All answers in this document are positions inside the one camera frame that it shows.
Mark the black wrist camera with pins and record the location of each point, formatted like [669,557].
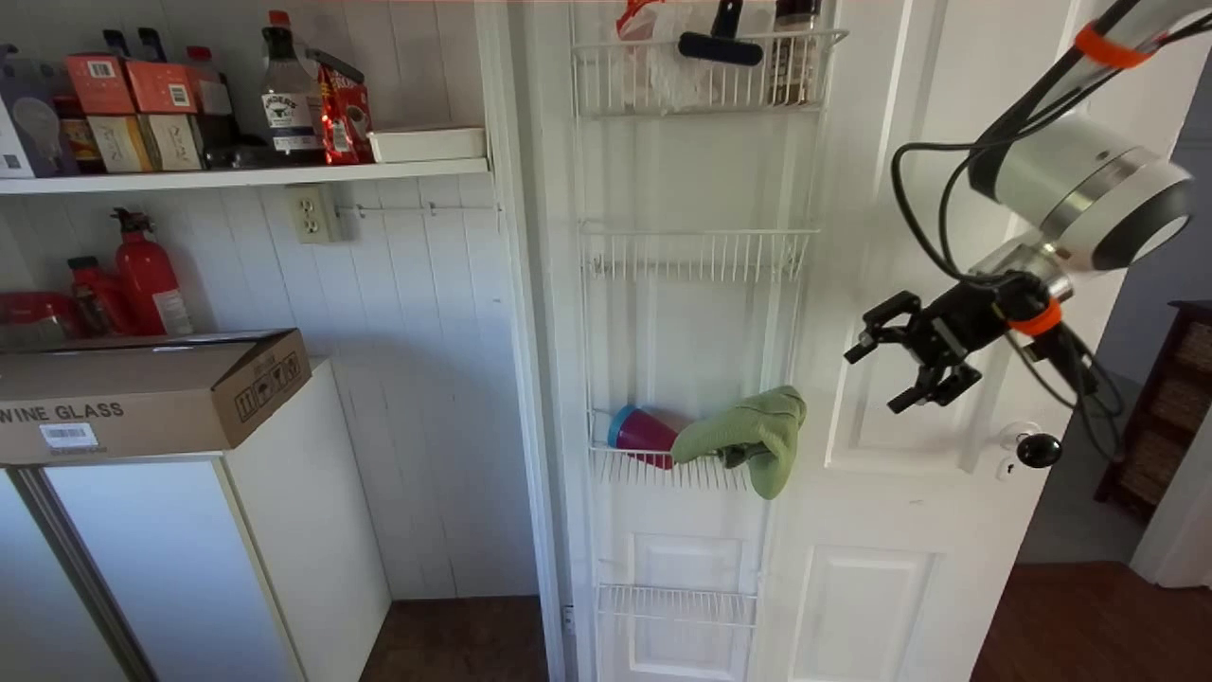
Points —
[1064,353]

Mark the red snack bag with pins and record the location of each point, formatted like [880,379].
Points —
[346,113]

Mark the red flat container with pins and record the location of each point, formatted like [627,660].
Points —
[32,308]

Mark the brown wooden dresser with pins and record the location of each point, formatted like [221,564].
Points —
[1167,404]

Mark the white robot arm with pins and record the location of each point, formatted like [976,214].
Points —
[1085,174]

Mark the cardboard box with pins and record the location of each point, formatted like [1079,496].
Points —
[137,398]

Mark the black door knob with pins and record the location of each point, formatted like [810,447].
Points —
[1040,447]

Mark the clear bottle red cap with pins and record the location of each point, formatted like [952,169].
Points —
[289,98]

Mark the dark bottle red cap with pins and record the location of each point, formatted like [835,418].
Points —
[214,113]

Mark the red fire extinguisher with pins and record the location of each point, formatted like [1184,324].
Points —
[140,271]

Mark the white cabinet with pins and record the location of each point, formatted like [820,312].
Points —
[252,544]

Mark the white wall outlet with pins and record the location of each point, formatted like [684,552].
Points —
[313,214]

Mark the small red can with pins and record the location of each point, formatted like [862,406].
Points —
[91,298]

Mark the white panel door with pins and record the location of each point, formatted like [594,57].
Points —
[872,606]

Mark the white wall shelf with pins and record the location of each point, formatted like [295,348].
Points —
[239,174]

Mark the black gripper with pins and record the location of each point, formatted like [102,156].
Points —
[968,324]

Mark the red white bag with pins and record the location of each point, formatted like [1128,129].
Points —
[638,20]

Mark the green towel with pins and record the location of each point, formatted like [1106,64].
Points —
[752,437]

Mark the orange box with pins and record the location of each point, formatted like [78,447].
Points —
[159,83]
[101,83]

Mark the flat white box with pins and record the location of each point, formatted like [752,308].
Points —
[425,144]

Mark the gray jar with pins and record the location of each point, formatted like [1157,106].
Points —
[36,125]

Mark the beige box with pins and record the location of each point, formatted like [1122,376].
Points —
[118,140]
[171,140]

